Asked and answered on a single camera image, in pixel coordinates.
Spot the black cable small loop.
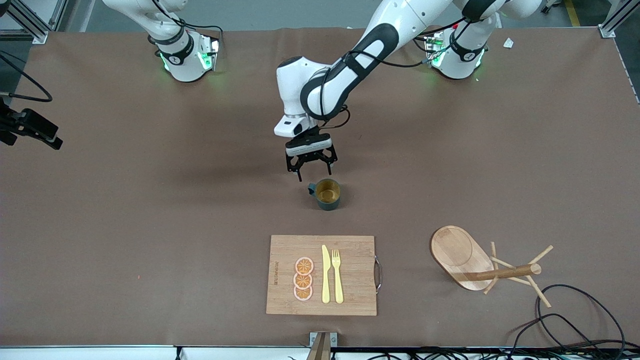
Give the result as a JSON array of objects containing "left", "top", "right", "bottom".
[{"left": 510, "top": 313, "right": 601, "bottom": 351}]

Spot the black cable large loop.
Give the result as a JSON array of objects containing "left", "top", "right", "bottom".
[{"left": 510, "top": 284, "right": 627, "bottom": 351}]

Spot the aluminium camera mount post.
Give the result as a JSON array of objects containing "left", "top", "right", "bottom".
[{"left": 306, "top": 332, "right": 332, "bottom": 360}]

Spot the yellow plastic knife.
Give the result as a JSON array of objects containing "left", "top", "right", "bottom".
[{"left": 321, "top": 244, "right": 332, "bottom": 304}]

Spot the green cup yellow inside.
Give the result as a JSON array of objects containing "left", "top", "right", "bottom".
[{"left": 307, "top": 178, "right": 342, "bottom": 211}]

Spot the yellow plastic fork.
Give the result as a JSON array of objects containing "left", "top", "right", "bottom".
[{"left": 331, "top": 249, "right": 345, "bottom": 305}]

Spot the bamboo cutting board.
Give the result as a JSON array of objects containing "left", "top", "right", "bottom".
[{"left": 265, "top": 234, "right": 383, "bottom": 317}]

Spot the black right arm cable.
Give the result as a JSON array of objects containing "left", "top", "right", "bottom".
[{"left": 0, "top": 50, "right": 53, "bottom": 103}]

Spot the aluminium frame with diagonal brace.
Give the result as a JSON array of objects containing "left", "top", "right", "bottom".
[{"left": 0, "top": 0, "right": 66, "bottom": 45}]

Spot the aluminium frame post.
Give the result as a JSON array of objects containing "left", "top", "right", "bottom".
[{"left": 599, "top": 0, "right": 640, "bottom": 39}]

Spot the metal mounting bracket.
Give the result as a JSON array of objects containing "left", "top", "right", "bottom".
[{"left": 309, "top": 331, "right": 338, "bottom": 348}]

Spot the wooden cup rack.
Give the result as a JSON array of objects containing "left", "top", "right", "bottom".
[{"left": 430, "top": 225, "right": 554, "bottom": 309}]

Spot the brown table cover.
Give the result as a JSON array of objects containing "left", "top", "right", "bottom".
[{"left": 0, "top": 26, "right": 640, "bottom": 348}]

